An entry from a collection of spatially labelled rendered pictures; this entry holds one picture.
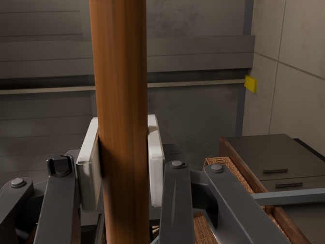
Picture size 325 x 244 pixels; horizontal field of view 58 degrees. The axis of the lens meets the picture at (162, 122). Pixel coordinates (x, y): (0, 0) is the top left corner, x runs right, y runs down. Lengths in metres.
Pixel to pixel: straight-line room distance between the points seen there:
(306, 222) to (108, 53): 1.28
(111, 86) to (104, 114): 0.02
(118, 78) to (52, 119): 3.03
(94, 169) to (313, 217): 1.30
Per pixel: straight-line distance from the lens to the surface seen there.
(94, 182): 0.16
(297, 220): 1.38
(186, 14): 2.92
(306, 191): 1.47
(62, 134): 3.23
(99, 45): 0.16
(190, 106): 3.09
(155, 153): 0.15
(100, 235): 1.88
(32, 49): 2.90
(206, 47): 2.86
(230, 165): 1.83
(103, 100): 0.17
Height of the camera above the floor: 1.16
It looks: 5 degrees down
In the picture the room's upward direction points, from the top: 93 degrees counter-clockwise
